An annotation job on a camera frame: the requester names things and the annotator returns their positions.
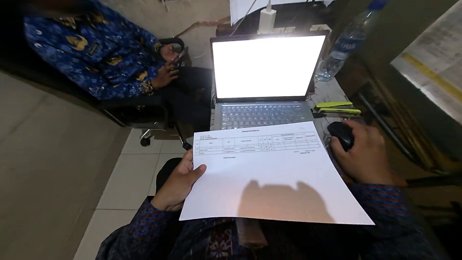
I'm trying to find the person's left hand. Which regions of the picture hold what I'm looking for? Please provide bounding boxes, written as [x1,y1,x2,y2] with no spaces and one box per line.
[150,149,207,212]

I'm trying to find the person's right hand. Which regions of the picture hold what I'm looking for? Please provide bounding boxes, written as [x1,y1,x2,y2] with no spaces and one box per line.
[330,120,395,186]

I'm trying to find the black computer mouse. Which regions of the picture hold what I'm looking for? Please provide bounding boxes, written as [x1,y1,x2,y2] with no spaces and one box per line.
[327,121,355,152]

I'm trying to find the white printed paper sheet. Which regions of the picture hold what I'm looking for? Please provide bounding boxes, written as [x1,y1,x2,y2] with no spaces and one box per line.
[179,121,376,225]

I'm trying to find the person's right forearm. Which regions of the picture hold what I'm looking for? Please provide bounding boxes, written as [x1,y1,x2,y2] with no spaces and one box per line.
[347,183,442,260]

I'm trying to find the person's left forearm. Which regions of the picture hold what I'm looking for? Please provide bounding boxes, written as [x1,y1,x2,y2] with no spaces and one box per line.
[96,196,176,260]

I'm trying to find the person's legs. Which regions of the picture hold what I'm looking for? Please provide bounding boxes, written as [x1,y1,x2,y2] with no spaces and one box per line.
[156,157,183,194]

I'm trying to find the black tube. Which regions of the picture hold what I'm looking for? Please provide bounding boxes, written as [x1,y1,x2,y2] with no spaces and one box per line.
[357,92,419,163]

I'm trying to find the bundle of brown wooden poles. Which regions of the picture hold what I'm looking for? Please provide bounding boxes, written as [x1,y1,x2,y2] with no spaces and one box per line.
[355,61,445,175]

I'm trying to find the lime green stapler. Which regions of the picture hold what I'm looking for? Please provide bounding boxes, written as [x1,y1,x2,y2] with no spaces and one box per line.
[315,101,362,115]

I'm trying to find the black office chair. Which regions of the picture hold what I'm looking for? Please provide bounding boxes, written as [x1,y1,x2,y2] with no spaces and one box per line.
[0,14,193,151]

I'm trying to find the person's body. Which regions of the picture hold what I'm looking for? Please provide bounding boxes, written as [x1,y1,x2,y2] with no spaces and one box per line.
[159,217,376,260]

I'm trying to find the clear plastic bottle, blue cap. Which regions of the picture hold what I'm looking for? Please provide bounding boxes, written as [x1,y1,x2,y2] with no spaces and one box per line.
[315,0,387,82]

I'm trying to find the grey laptop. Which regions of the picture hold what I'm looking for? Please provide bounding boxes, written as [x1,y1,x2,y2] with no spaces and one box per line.
[210,30,330,131]

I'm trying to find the paper poster with yellow stripe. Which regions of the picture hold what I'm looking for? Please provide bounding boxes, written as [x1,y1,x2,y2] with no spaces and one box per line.
[391,0,462,125]

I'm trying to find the dark smartphone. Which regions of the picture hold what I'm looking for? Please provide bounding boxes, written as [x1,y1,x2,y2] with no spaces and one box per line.
[175,46,189,65]

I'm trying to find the white charger adapter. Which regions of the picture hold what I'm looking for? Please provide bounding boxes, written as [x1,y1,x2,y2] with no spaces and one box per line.
[258,8,277,35]

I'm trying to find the thin white cable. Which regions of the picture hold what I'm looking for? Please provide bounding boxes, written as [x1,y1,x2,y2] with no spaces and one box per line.
[230,0,272,37]

